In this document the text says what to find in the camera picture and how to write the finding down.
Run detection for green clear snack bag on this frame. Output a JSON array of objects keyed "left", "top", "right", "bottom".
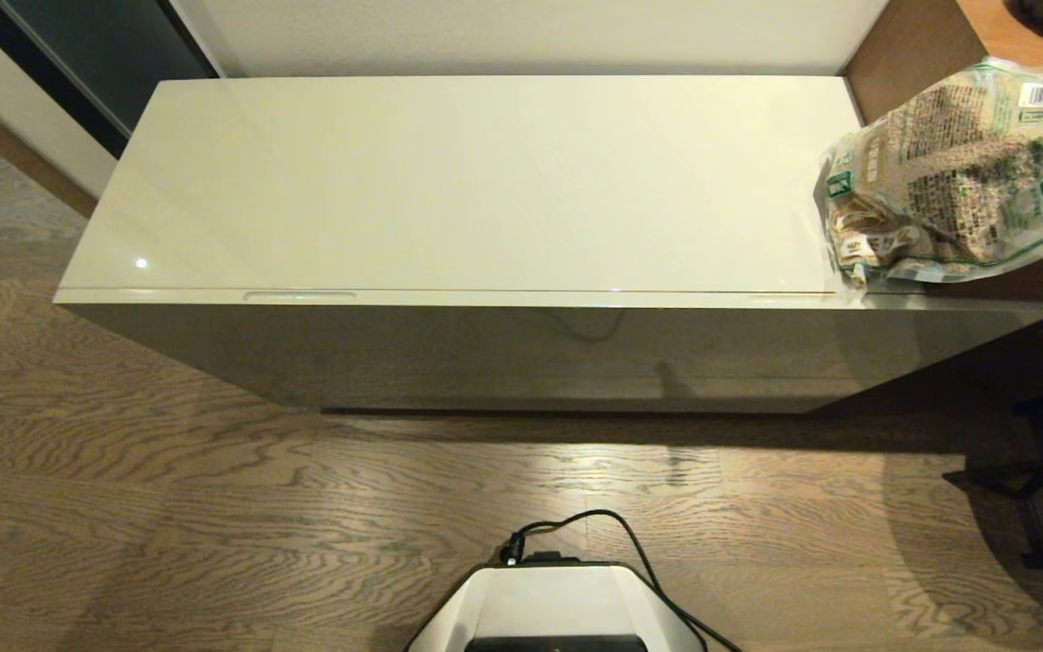
[{"left": 814, "top": 45, "right": 1043, "bottom": 289}]

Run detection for glossy beige low cabinet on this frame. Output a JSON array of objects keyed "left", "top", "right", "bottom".
[{"left": 53, "top": 75, "right": 868, "bottom": 296}]

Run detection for brown wooden desk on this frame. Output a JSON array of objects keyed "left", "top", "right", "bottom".
[{"left": 843, "top": 0, "right": 1043, "bottom": 305}]

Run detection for dark glass door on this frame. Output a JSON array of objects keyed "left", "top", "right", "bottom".
[{"left": 0, "top": 0, "right": 219, "bottom": 159}]

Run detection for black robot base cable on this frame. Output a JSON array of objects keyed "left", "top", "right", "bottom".
[{"left": 499, "top": 509, "right": 744, "bottom": 652}]

